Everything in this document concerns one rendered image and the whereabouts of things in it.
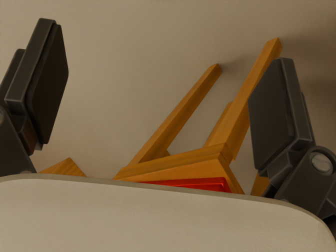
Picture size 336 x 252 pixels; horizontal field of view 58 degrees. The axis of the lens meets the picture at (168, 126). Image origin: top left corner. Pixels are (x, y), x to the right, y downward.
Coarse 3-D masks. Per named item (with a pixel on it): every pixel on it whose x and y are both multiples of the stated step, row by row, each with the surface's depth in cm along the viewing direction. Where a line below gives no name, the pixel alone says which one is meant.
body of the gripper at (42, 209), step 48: (0, 192) 7; (48, 192) 7; (96, 192) 8; (144, 192) 8; (192, 192) 8; (0, 240) 7; (48, 240) 7; (96, 240) 7; (144, 240) 7; (192, 240) 7; (240, 240) 7; (288, 240) 8
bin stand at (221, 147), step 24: (264, 48) 115; (216, 72) 134; (192, 96) 114; (240, 96) 85; (168, 120) 102; (240, 120) 75; (144, 144) 94; (168, 144) 96; (216, 144) 66; (240, 144) 71; (144, 168) 77; (168, 168) 69; (192, 168) 66; (216, 168) 63; (240, 192) 65
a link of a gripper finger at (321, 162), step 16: (304, 160) 10; (320, 160) 10; (288, 176) 10; (304, 176) 10; (320, 176) 10; (272, 192) 12; (288, 192) 9; (304, 192) 9; (320, 192) 9; (304, 208) 9; (320, 208) 9
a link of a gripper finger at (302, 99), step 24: (264, 72) 13; (288, 72) 12; (264, 96) 13; (288, 96) 11; (264, 120) 12; (288, 120) 10; (264, 144) 12; (288, 144) 11; (312, 144) 11; (264, 168) 12; (288, 168) 10
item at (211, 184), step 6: (162, 180) 72; (168, 180) 71; (174, 180) 70; (180, 180) 68; (186, 180) 67; (192, 180) 66; (198, 180) 65; (204, 180) 65; (210, 180) 64; (216, 180) 62; (222, 180) 61; (180, 186) 66; (186, 186) 65; (192, 186) 64; (198, 186) 64; (204, 186) 63; (210, 186) 62; (216, 186) 61; (222, 186) 61; (228, 186) 64
